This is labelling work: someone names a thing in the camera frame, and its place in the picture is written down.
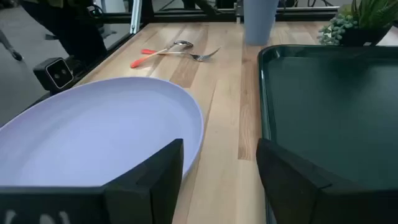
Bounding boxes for artificial succulents in black pot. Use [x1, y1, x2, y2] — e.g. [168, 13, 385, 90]
[317, 0, 398, 47]

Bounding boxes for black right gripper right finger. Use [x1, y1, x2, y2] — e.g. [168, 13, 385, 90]
[256, 138, 398, 224]

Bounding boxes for person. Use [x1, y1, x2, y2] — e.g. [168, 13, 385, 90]
[19, 0, 108, 63]

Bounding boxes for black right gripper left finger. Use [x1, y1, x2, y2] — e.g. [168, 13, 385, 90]
[0, 138, 185, 224]

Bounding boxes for metal fork orange handle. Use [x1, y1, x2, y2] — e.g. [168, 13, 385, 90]
[141, 47, 222, 62]

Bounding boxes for metal spoon orange handle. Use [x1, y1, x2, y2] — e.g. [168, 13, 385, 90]
[129, 40, 194, 69]

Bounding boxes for blue plastic cup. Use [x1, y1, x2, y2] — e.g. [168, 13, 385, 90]
[243, 0, 280, 47]

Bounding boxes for black frame beam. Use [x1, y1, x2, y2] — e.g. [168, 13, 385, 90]
[102, 6, 340, 23]

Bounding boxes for lavender plastic plate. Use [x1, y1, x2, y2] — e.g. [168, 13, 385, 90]
[0, 77, 205, 188]

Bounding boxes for silver aluminium frame post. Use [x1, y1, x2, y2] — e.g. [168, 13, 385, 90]
[129, 0, 143, 34]

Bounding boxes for black chair leg with caster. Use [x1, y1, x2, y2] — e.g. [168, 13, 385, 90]
[0, 29, 24, 62]

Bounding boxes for dark green plastic tray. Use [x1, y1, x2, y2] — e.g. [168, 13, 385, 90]
[257, 44, 398, 224]

